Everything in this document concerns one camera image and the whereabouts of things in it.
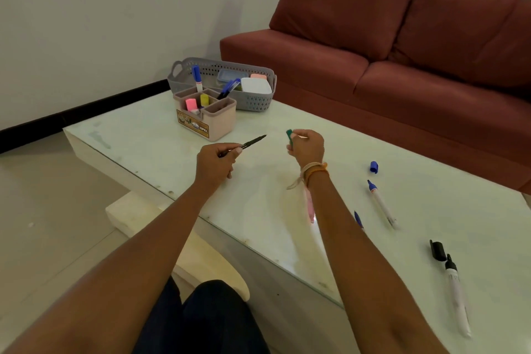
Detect person's right hand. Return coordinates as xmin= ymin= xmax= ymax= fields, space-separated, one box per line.
xmin=286 ymin=129 xmax=325 ymax=170

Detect person's left hand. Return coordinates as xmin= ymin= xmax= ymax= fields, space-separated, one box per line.
xmin=195 ymin=143 xmax=243 ymax=192

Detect pink compartment pen organizer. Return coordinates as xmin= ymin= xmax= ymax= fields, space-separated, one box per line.
xmin=173 ymin=87 xmax=237 ymax=142

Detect thin black marker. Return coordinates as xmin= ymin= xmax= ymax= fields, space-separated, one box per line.
xmin=217 ymin=134 xmax=268 ymax=158

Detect pink pen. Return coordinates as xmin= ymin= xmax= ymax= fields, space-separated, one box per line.
xmin=305 ymin=188 xmax=316 ymax=224

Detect grey perforated plastic basket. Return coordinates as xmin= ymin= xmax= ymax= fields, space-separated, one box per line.
xmin=167 ymin=57 xmax=278 ymax=113

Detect black pen clear blue cap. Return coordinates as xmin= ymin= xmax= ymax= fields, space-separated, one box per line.
xmin=222 ymin=78 xmax=242 ymax=97

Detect white lidded container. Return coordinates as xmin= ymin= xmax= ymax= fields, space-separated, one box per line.
xmin=240 ymin=77 xmax=273 ymax=95

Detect grey-blue lidded square container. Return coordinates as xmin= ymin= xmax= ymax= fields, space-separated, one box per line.
xmin=217 ymin=69 xmax=251 ymax=86

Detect black marker cap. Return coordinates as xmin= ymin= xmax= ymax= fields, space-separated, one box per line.
xmin=429 ymin=240 xmax=447 ymax=262

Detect white marker black tip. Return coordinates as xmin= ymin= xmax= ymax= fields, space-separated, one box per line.
xmin=444 ymin=254 xmax=473 ymax=339

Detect person's right forearm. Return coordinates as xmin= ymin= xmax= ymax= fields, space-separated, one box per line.
xmin=306 ymin=175 xmax=451 ymax=354

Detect person's left forearm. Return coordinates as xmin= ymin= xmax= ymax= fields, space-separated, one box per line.
xmin=0 ymin=183 xmax=216 ymax=354

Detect white glass-top coffee table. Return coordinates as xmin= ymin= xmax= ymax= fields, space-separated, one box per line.
xmin=63 ymin=90 xmax=531 ymax=354

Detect red fabric sofa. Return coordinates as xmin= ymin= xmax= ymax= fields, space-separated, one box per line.
xmin=218 ymin=0 xmax=531 ymax=196

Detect black skirting board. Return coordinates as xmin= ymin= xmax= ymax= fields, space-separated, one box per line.
xmin=0 ymin=79 xmax=171 ymax=154

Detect dark blue jeans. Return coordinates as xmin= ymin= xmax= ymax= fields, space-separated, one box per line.
xmin=132 ymin=277 xmax=270 ymax=354

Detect white orange thread bracelets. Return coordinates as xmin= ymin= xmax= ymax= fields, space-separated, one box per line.
xmin=286 ymin=162 xmax=329 ymax=191

